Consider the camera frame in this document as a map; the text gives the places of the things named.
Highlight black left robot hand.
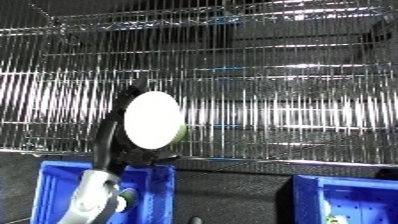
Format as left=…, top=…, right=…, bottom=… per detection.
left=92, top=78, right=184, bottom=177

